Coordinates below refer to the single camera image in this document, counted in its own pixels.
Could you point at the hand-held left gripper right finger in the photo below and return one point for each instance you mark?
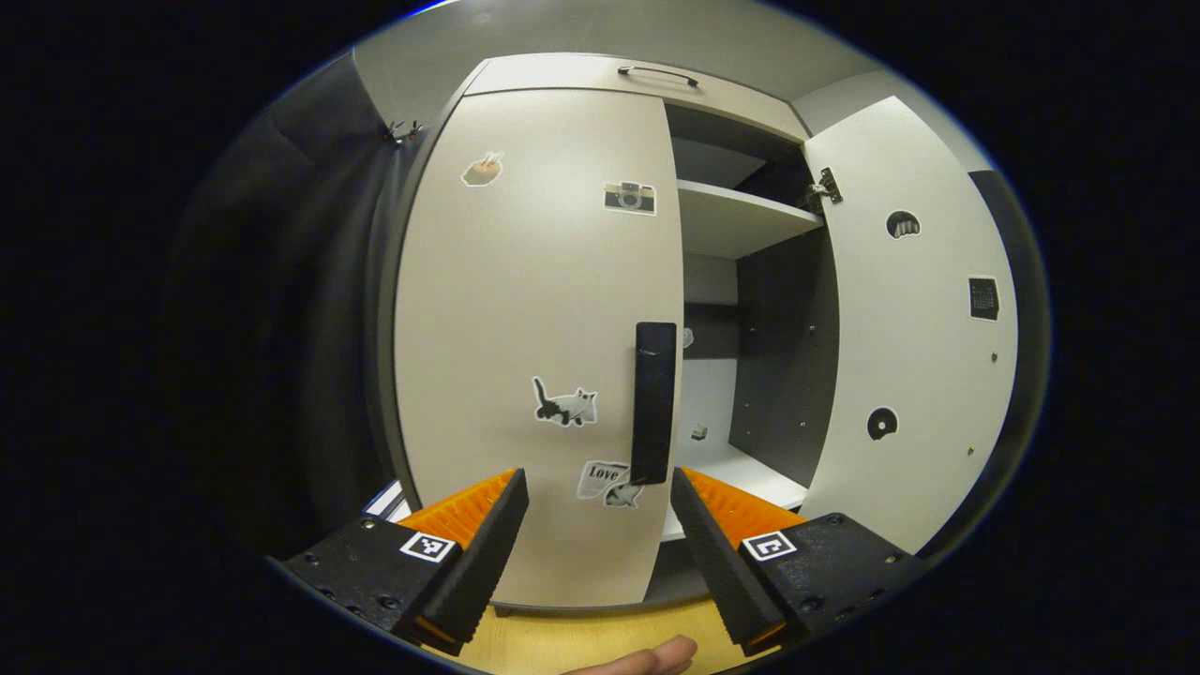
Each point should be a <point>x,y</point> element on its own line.
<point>722,562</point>

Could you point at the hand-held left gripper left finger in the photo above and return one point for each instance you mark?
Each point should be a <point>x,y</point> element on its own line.
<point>483,562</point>

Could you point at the white shoe cabinet door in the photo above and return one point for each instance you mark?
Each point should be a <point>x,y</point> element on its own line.
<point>525,281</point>
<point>919,356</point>

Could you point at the white double-door shoe cabinet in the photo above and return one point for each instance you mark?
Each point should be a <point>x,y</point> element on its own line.
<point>750,225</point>

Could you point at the blue and white box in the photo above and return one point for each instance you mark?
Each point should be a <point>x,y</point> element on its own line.
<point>389,502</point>

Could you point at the black backdrop cloth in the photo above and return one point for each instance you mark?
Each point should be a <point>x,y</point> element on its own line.
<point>281,328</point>

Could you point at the small black clamp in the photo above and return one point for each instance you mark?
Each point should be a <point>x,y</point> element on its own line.
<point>413,129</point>
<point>394,130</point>

